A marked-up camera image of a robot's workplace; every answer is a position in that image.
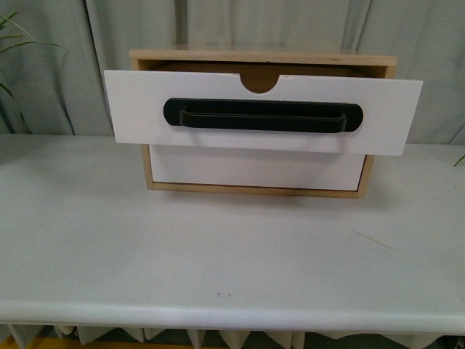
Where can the white drawer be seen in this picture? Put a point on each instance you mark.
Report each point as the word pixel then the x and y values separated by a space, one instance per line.
pixel 136 100
pixel 258 168

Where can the wooden drawer cabinet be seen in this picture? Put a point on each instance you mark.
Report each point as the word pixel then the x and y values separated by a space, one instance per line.
pixel 259 71

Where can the grey curtain backdrop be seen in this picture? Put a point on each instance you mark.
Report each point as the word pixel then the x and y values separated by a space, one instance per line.
pixel 54 85

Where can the green plant leaf right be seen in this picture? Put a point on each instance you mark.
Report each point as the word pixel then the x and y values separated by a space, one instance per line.
pixel 459 161

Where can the white pleated table skirt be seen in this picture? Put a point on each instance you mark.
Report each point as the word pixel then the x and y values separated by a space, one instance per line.
pixel 48 336

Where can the green plant leaves left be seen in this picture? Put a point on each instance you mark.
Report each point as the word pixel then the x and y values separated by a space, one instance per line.
pixel 13 35

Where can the black drawer handle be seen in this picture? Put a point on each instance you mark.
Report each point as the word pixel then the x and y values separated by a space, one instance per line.
pixel 263 115

